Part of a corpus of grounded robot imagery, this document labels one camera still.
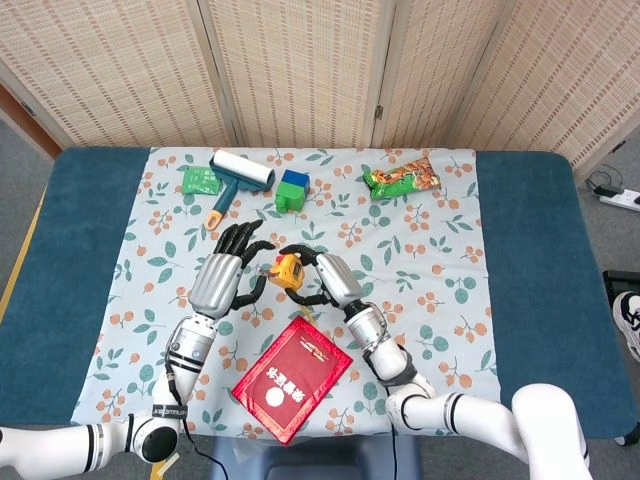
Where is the yellow tape measure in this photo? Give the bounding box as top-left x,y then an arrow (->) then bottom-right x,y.
258,253 -> 315,325

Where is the woven folding screen panel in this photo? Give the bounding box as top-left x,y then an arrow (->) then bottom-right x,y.
197,0 -> 396,149
449,0 -> 640,171
372,0 -> 506,149
0,0 -> 241,149

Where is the black box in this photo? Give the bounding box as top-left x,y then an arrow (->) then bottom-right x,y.
602,269 -> 640,304

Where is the green blue toy block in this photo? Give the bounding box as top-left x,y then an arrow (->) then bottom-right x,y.
274,168 -> 311,215

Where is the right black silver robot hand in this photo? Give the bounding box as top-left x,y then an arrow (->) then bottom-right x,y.
278,243 -> 365,309

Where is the blue table cover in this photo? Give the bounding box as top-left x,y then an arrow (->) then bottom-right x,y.
0,146 -> 626,441

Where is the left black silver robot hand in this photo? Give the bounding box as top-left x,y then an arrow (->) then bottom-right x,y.
188,218 -> 275,321

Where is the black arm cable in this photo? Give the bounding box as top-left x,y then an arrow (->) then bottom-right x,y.
163,357 -> 224,480

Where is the brown wooden door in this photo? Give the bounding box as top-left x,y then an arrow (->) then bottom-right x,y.
0,82 -> 64,161

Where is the white black sneaker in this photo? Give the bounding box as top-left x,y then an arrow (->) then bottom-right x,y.
611,291 -> 640,362

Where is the small green packet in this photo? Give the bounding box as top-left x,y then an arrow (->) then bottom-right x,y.
180,166 -> 223,196

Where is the teal white lint roller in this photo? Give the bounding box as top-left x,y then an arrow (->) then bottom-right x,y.
203,148 -> 277,232

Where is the floral tablecloth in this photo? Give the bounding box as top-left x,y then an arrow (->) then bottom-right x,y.
69,146 -> 504,441

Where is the red certificate book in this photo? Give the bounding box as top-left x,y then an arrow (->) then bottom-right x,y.
230,314 -> 354,447

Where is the white power strip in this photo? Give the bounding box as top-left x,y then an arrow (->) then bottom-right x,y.
598,188 -> 640,211

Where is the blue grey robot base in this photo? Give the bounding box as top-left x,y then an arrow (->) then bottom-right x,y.
209,433 -> 424,480

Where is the green orange snack bag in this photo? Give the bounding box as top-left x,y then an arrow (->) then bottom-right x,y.
362,155 -> 443,202

